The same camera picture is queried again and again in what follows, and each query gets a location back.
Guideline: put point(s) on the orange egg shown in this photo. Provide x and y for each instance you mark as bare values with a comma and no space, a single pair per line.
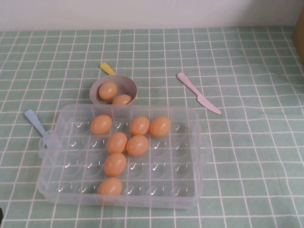
108,90
137,145
109,186
115,164
122,99
160,126
101,124
139,126
116,142

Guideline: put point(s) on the clear plastic egg box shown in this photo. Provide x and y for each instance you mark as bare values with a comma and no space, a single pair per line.
166,166

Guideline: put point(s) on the brown cardboard box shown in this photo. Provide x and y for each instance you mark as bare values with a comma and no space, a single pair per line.
299,35

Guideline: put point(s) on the grey bowl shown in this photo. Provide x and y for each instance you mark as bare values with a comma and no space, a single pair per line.
129,83

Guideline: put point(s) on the pink plastic knife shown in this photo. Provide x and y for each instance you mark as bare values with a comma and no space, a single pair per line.
190,86

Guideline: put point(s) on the yellow plastic spoon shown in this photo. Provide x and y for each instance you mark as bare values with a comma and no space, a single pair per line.
105,67

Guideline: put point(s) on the green checkered tablecloth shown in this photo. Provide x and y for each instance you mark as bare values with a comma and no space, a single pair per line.
237,166

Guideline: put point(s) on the blue plastic fork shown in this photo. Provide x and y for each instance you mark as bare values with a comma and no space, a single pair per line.
33,118

